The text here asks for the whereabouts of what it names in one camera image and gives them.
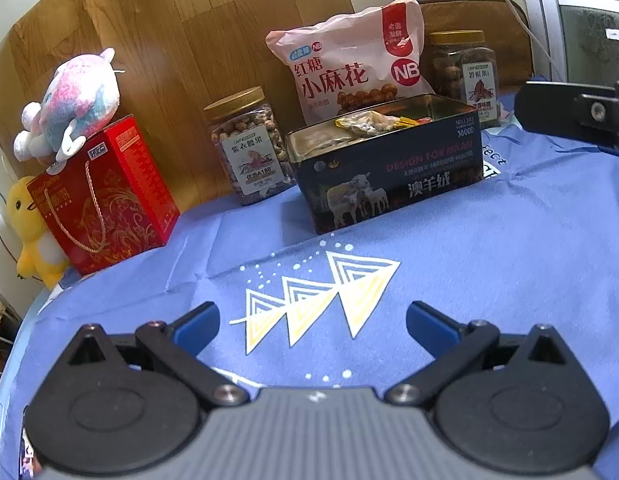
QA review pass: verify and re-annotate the yellow-edged nut packet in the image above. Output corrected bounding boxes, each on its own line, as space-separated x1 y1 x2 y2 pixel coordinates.
334 111 406 137

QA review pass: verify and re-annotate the brown wooden board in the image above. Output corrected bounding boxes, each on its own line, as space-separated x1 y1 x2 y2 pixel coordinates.
418 0 536 92

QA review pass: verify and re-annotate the dark printed tin box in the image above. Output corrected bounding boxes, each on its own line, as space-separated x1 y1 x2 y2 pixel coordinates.
286 94 485 235

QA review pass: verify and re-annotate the blue printed cloth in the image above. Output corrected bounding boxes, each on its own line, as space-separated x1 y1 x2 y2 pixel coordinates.
0 77 619 480

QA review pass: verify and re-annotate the pink snack bag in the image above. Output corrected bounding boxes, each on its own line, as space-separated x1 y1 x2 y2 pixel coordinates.
266 0 435 127

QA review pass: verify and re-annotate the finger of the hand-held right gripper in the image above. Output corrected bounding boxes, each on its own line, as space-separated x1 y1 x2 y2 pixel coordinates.
511 79 619 159

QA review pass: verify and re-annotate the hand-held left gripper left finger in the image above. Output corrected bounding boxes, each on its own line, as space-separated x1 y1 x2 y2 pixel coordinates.
54 301 251 407

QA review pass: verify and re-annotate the red gift box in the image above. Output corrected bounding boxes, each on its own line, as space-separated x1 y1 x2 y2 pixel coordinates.
27 115 181 276

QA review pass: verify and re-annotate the pink and blue plush toy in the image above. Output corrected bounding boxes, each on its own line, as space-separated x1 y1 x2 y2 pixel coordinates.
14 47 125 163

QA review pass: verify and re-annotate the frosted glass door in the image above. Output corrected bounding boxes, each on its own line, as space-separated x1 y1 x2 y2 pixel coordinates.
517 0 619 86

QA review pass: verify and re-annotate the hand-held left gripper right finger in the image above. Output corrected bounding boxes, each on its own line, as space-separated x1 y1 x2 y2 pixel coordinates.
383 300 573 407

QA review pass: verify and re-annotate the nut jar with dark nuts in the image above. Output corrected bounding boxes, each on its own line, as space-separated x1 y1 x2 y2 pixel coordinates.
428 30 501 129

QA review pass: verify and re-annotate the white cable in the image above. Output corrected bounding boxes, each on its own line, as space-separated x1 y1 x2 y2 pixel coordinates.
470 0 563 78

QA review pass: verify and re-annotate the nut jar with pale nuts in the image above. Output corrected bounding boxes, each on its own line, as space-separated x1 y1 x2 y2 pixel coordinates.
204 87 298 207

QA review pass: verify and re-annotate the yellow plush duck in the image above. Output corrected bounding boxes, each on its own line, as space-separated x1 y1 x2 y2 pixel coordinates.
7 176 70 291

